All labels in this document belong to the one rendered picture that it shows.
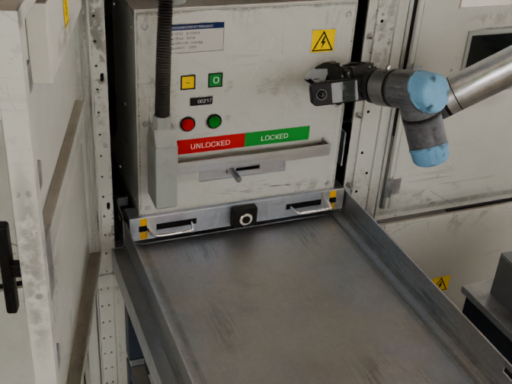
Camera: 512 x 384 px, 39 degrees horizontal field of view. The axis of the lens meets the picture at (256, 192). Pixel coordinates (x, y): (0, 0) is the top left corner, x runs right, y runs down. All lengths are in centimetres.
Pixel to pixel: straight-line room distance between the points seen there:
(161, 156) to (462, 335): 69
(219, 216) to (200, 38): 43
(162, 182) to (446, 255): 95
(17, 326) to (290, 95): 81
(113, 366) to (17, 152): 112
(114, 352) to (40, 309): 90
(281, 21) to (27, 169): 83
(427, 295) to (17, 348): 93
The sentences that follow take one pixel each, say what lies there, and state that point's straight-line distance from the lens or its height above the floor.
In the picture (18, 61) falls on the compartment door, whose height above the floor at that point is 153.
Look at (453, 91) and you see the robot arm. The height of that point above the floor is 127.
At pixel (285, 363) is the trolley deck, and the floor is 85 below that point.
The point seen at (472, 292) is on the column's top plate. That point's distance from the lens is 184.
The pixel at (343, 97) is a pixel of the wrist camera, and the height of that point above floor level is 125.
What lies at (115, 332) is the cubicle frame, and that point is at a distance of 184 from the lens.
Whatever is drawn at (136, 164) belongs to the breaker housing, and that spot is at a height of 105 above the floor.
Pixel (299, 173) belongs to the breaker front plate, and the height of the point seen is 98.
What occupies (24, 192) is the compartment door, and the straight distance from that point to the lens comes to 90.
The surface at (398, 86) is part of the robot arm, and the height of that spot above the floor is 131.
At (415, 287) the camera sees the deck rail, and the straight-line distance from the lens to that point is 161.
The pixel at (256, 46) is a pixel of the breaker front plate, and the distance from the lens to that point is 156.
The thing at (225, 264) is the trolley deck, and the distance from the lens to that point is 164.
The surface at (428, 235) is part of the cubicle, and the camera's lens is 205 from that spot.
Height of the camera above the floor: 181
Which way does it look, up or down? 30 degrees down
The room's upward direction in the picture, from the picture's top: 4 degrees clockwise
